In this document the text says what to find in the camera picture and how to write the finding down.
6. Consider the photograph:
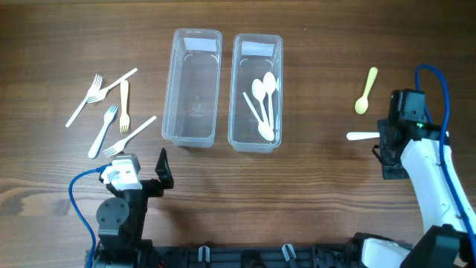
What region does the yellow plastic spoon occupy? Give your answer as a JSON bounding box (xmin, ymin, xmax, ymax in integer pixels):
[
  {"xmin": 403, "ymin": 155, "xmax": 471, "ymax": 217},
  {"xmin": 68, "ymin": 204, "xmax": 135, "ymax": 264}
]
[{"xmin": 355, "ymin": 67, "xmax": 379, "ymax": 115}]

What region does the white spoon horizontal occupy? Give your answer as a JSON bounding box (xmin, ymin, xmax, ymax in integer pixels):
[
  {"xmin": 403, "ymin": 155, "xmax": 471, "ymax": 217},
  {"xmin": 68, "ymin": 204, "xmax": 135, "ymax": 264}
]
[{"xmin": 346, "ymin": 132, "xmax": 380, "ymax": 141}]

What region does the yellow plastic fork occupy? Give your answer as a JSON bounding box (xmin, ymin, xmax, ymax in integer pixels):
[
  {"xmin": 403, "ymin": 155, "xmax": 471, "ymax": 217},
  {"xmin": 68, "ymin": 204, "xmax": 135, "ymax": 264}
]
[{"xmin": 120, "ymin": 80, "xmax": 130, "ymax": 133}]

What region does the white fork thick handle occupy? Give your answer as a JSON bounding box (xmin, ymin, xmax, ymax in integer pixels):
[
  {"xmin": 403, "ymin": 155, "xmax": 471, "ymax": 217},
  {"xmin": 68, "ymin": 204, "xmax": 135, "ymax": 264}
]
[{"xmin": 88, "ymin": 106, "xmax": 118, "ymax": 159}]

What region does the white spoon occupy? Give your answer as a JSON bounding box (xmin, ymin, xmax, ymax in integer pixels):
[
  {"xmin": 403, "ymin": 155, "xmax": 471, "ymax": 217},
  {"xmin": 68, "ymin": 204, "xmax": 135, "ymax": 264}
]
[
  {"xmin": 263, "ymin": 72, "xmax": 276, "ymax": 129},
  {"xmin": 252, "ymin": 79, "xmax": 269, "ymax": 124},
  {"xmin": 242, "ymin": 92, "xmax": 274, "ymax": 141}
]

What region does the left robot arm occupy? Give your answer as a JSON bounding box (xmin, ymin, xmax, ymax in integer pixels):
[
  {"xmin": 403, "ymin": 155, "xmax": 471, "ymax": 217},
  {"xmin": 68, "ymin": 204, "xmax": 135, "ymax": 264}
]
[{"xmin": 85, "ymin": 149, "xmax": 174, "ymax": 267}]

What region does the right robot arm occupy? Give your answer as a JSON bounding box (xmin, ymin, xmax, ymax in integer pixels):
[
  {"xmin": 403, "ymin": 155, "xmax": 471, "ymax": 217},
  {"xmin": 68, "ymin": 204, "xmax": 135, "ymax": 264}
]
[{"xmin": 359, "ymin": 89, "xmax": 475, "ymax": 267}]

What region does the left clear plastic container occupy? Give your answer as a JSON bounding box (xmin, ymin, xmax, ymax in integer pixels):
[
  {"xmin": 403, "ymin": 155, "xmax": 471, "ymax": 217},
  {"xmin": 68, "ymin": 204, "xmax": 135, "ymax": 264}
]
[{"xmin": 161, "ymin": 28, "xmax": 222, "ymax": 147}]

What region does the clear plastic container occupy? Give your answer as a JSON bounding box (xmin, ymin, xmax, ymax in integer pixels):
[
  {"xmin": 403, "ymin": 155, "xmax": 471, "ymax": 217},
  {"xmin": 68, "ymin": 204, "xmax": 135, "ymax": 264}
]
[
  {"xmin": 161, "ymin": 28, "xmax": 222, "ymax": 147},
  {"xmin": 228, "ymin": 33, "xmax": 283, "ymax": 153}
]

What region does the right clear plastic container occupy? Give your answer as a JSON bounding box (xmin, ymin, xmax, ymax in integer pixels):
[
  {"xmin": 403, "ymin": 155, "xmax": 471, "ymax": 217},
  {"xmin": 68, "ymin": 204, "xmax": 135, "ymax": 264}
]
[{"xmin": 228, "ymin": 33, "xmax": 283, "ymax": 153}]

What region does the right blue cable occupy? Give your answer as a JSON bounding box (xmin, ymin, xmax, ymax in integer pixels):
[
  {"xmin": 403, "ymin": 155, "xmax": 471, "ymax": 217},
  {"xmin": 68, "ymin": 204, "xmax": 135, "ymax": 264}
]
[{"xmin": 414, "ymin": 64, "xmax": 476, "ymax": 261}]

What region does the blue cable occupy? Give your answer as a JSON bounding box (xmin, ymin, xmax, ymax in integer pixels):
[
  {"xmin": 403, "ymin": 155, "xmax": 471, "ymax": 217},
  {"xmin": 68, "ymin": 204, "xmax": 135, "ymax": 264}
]
[
  {"xmin": 68, "ymin": 165, "xmax": 112, "ymax": 268},
  {"xmin": 414, "ymin": 64, "xmax": 476, "ymax": 261}
]

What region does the left blue cable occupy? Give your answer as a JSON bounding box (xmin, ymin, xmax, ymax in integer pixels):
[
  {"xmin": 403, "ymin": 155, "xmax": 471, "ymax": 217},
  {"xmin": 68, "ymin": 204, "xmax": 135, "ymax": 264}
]
[{"xmin": 68, "ymin": 165, "xmax": 112, "ymax": 268}]

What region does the white fork long handle top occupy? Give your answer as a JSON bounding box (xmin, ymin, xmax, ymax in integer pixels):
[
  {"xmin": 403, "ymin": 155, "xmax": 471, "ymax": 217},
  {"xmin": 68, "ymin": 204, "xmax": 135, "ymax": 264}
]
[{"xmin": 86, "ymin": 68, "xmax": 138, "ymax": 103}]

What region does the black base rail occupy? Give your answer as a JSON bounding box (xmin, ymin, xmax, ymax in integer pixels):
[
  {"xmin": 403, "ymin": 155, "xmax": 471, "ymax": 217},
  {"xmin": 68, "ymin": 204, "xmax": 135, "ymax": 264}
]
[{"xmin": 85, "ymin": 243, "xmax": 414, "ymax": 268}]

